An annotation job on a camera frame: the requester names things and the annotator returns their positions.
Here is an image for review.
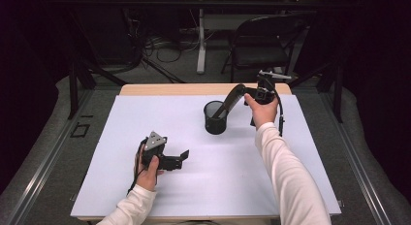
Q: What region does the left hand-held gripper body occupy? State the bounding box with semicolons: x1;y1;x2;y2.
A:
141;131;182;172

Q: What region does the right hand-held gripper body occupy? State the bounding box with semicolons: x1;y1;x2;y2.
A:
253;70;292;106

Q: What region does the black comb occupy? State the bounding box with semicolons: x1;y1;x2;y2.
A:
211;83;248;120

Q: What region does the black mesh cup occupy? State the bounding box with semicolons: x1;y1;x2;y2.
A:
203;100;230;136

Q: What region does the person's right hand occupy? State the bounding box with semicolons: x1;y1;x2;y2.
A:
244;93;279;131

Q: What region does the person's left hand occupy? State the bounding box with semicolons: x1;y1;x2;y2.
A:
134;146;165;192

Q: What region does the black folding chair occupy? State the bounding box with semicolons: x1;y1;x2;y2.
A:
221;15;308;83

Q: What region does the white table board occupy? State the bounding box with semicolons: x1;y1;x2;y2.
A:
70;94;342;218

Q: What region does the wooden table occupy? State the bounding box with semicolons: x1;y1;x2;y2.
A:
76;82;338;223

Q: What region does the wooden desk with white legs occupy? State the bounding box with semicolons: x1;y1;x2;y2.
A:
177;0;326;75

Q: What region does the black metal stand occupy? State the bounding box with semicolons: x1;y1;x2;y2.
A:
287;56;344;124
67;56;129;121

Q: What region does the right hand-held gripper cable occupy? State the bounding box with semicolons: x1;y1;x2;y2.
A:
273;88;286;138

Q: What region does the hand-held gripper cable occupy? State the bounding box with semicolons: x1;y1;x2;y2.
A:
273;88;286;138
127;138;148;195

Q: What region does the left hand-held gripper cable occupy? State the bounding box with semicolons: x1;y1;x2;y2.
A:
127;138;148;195

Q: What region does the bundle of floor cables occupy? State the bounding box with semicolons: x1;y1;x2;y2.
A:
142;27;202;64

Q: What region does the metal floor rail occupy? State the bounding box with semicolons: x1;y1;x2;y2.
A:
319;88;392;225
6;88;95;225

